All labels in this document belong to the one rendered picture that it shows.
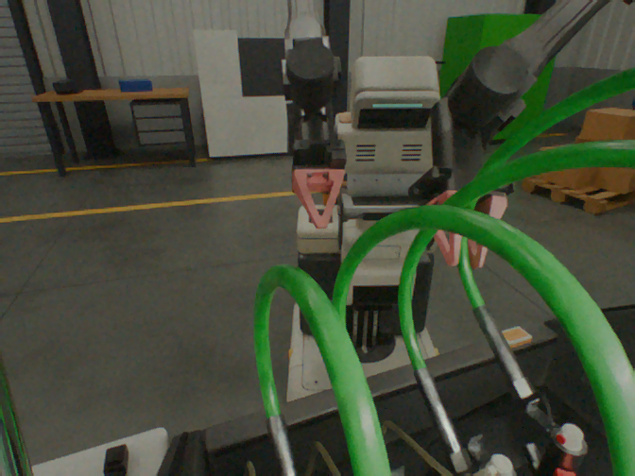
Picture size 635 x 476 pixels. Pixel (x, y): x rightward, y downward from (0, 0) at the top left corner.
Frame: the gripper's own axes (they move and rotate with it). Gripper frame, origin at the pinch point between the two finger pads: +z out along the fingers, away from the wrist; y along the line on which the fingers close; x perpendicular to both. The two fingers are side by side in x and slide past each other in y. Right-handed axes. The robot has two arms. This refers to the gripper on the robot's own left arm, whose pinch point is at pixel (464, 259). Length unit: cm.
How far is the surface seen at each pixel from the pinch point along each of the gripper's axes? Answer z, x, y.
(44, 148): -262, 533, -291
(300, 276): 7.6, -18.1, -21.8
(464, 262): 0.1, 0.6, 0.4
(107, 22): -407, 430, -214
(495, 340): 8.5, -0.4, 2.7
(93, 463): 23.7, 19.5, -37.8
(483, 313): 5.7, 0.2, 1.9
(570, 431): 16.3, -5.4, 5.5
